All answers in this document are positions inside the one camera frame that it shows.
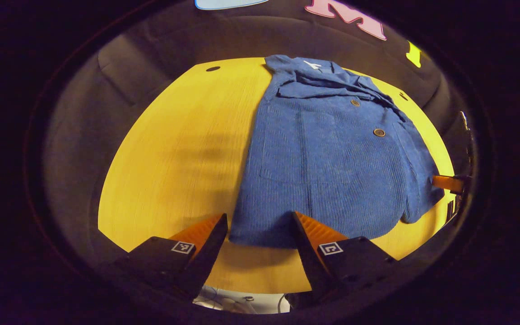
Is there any blue corduroy jacket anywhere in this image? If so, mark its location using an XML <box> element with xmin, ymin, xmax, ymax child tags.
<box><xmin>227</xmin><ymin>54</ymin><xmax>446</xmax><ymax>250</ymax></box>

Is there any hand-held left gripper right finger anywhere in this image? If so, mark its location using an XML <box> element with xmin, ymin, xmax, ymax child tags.
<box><xmin>291</xmin><ymin>211</ymin><xmax>398</xmax><ymax>303</ymax></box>

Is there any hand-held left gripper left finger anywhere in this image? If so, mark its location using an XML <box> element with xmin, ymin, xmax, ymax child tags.
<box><xmin>116</xmin><ymin>213</ymin><xmax>229</xmax><ymax>301</ymax></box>

